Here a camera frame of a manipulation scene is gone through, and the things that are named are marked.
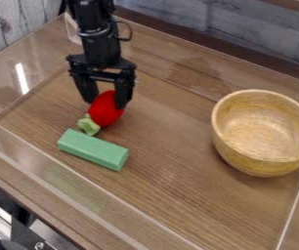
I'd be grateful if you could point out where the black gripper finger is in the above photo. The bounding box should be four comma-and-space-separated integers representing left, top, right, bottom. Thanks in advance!
115, 78, 135, 109
73, 74, 99, 104

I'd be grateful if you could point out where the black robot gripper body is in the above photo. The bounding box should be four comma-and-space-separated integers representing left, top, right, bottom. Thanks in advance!
65, 28, 139, 86

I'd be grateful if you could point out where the light wooden bowl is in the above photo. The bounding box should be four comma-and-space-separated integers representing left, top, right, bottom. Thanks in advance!
211, 89, 299, 178

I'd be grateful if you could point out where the black metal table clamp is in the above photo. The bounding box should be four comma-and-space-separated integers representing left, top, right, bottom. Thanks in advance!
10, 216, 53, 250

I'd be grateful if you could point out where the clear acrylic tray wall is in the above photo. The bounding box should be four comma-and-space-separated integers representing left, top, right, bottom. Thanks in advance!
0, 125, 201, 250

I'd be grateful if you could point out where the clear acrylic corner bracket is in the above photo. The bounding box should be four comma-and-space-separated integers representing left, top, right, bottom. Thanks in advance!
64, 13, 83, 45

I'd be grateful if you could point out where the green rectangular block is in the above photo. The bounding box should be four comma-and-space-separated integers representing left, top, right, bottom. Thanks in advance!
57, 129, 129, 172

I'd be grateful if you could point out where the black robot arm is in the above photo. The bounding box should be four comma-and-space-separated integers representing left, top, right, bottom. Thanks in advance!
65, 0, 137, 109

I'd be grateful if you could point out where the red plush strawberry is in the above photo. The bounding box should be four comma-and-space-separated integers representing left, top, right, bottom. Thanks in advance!
77, 90, 124, 136

